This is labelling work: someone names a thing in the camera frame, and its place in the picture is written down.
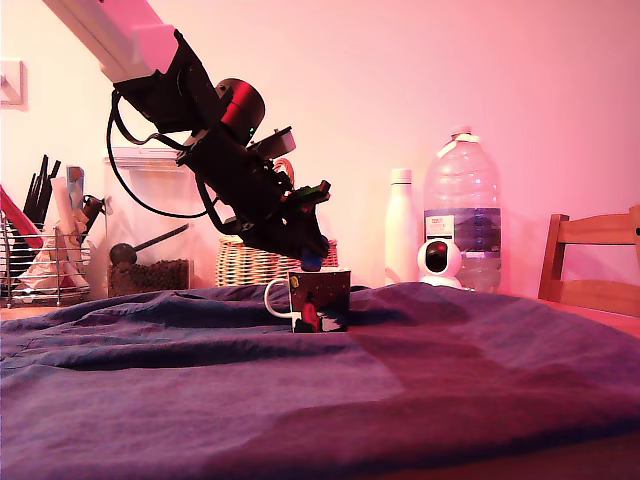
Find blue coffee capsule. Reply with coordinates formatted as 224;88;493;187
301;234;330;273

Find clear coffee bean container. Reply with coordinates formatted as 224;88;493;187
103;146;197;300

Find dark picture mug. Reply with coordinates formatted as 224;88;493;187
263;268;352;335

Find white insulated bottle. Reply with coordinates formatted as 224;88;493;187
384;168;420;287

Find black scoop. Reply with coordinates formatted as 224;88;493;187
110;223;191;266

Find large clear water bottle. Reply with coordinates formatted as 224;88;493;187
423;126;503;295

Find dark brown kitchen tool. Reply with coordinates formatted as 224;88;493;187
82;194;110;232

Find blue packet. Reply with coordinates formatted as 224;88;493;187
67;165;87;211

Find blue cloth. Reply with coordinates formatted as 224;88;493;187
0;282;640;480

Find red kitchen utensil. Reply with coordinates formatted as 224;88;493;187
0;183;46;250

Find wooden chair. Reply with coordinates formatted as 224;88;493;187
538;204;640;320

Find wicker basket with handle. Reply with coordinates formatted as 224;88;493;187
215;158;341;289

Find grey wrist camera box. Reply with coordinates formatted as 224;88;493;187
248;127;297;162

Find small white round camera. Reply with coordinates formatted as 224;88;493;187
417;239;465;290

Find black utensil handle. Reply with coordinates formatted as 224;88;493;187
30;154;52;227
45;159;64;206

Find metal wire rack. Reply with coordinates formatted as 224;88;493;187
0;209;96;309

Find white wall plate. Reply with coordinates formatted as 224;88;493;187
0;59;27;112

